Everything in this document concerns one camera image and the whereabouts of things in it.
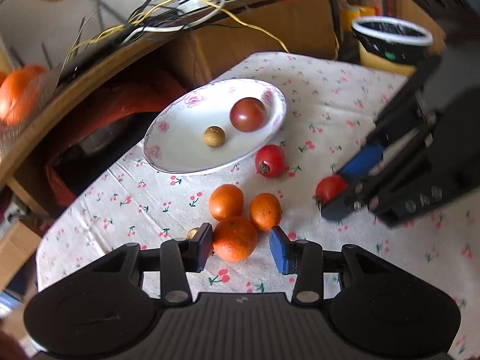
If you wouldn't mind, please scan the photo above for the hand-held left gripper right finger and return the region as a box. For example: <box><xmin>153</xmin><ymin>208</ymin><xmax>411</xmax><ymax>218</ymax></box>
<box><xmin>269</xmin><ymin>226</ymin><xmax>392</xmax><ymax>305</ymax></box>

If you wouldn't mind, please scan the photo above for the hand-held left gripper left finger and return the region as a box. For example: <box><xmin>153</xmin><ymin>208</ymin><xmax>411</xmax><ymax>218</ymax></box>
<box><xmin>88</xmin><ymin>223</ymin><xmax>214</xmax><ymax>306</ymax></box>

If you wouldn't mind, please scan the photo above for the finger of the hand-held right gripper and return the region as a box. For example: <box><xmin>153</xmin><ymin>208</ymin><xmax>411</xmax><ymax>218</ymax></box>
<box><xmin>320</xmin><ymin>120</ymin><xmax>440</xmax><ymax>222</ymax></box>
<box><xmin>335</xmin><ymin>55</ymin><xmax>444</xmax><ymax>186</ymax></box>

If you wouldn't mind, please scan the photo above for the red cherry tomato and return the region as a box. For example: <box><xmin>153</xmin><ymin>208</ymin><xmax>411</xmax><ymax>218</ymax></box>
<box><xmin>255</xmin><ymin>144</ymin><xmax>286</xmax><ymax>178</ymax></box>
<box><xmin>315</xmin><ymin>175</ymin><xmax>349</xmax><ymax>211</ymax></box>

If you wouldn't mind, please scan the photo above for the small orange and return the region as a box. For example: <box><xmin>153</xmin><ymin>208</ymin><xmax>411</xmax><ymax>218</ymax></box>
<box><xmin>250</xmin><ymin>193</ymin><xmax>282</xmax><ymax>232</ymax></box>
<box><xmin>212</xmin><ymin>216</ymin><xmax>258</xmax><ymax>263</ymax></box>
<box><xmin>208</xmin><ymin>184</ymin><xmax>245</xmax><ymax>221</ymax></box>

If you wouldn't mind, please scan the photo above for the white floral plate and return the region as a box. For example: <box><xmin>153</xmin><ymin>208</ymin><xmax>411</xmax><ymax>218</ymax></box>
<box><xmin>142</xmin><ymin>79</ymin><xmax>288</xmax><ymax>175</ymax></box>

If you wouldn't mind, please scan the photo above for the cherry print tablecloth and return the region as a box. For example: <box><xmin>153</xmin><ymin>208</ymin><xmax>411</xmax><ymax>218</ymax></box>
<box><xmin>35</xmin><ymin>50</ymin><xmax>480</xmax><ymax>360</ymax></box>

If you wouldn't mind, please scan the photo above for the yellow trash bin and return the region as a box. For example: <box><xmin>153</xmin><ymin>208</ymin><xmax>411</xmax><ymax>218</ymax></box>
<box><xmin>345</xmin><ymin>5</ymin><xmax>417</xmax><ymax>77</ymax></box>

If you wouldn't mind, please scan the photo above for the large dark red tomato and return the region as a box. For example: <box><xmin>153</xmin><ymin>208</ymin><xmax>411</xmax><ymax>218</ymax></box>
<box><xmin>229</xmin><ymin>97</ymin><xmax>268</xmax><ymax>133</ymax></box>

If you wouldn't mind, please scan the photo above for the grey metal pot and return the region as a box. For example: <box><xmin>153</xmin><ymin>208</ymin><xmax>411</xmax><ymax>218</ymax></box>
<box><xmin>77</xmin><ymin>120</ymin><xmax>132</xmax><ymax>154</ymax></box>

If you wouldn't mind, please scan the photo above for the wooden TV stand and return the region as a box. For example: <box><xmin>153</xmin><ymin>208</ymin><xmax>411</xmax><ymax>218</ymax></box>
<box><xmin>0</xmin><ymin>0</ymin><xmax>342</xmax><ymax>218</ymax></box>

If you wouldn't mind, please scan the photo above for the red cloth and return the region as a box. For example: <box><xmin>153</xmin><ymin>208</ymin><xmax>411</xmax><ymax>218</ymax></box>
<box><xmin>45</xmin><ymin>65</ymin><xmax>188</xmax><ymax>207</ymax></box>

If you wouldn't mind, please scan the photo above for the cardboard box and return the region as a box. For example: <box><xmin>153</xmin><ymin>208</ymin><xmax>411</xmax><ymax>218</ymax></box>
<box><xmin>0</xmin><ymin>219</ymin><xmax>42</xmax><ymax>291</ymax></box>

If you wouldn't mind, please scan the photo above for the glass fruit bowl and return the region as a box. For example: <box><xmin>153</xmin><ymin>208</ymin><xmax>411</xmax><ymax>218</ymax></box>
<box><xmin>0</xmin><ymin>64</ymin><xmax>64</xmax><ymax>158</ymax></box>

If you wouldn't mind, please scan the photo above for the white power strip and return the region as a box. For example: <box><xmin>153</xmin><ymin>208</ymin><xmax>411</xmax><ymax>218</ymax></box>
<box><xmin>176</xmin><ymin>0</ymin><xmax>226</xmax><ymax>14</ymax></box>

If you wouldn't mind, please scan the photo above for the black router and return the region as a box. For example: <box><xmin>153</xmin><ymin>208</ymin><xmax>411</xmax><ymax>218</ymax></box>
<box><xmin>56</xmin><ymin>0</ymin><xmax>158</xmax><ymax>79</ymax></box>

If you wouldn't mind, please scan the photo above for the yellow cable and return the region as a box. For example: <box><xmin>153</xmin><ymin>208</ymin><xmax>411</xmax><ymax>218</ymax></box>
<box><xmin>20</xmin><ymin>0</ymin><xmax>291</xmax><ymax>68</ymax></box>

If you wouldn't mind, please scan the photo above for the white cable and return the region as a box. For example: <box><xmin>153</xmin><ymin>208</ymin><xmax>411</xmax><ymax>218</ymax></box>
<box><xmin>120</xmin><ymin>0</ymin><xmax>227</xmax><ymax>44</ymax></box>

